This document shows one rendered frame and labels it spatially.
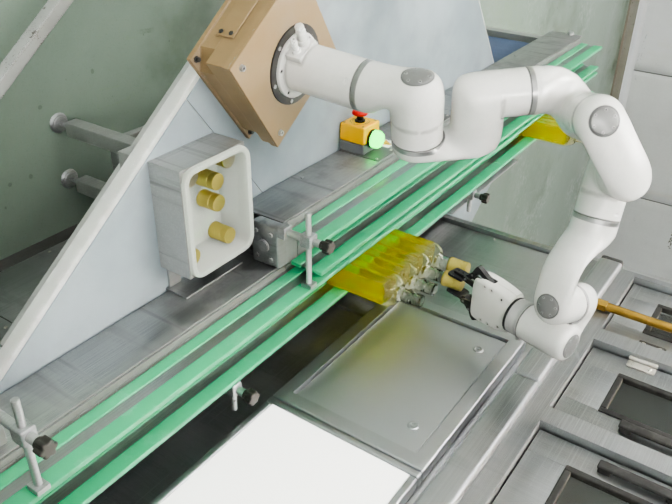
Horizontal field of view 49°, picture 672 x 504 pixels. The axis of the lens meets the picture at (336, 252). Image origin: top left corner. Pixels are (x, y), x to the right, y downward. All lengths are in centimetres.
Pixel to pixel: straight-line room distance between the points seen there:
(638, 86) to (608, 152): 613
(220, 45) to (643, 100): 634
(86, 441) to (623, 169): 97
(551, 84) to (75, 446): 97
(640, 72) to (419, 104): 618
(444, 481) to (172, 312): 58
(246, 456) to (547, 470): 55
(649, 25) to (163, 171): 629
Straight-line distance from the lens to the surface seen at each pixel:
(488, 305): 155
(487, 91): 132
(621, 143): 133
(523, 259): 206
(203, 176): 142
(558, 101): 139
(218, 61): 135
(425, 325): 170
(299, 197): 160
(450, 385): 155
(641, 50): 738
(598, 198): 141
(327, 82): 138
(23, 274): 205
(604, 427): 160
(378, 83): 133
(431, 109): 131
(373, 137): 179
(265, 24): 137
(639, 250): 801
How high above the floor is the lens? 171
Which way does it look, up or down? 29 degrees down
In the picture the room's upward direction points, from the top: 110 degrees clockwise
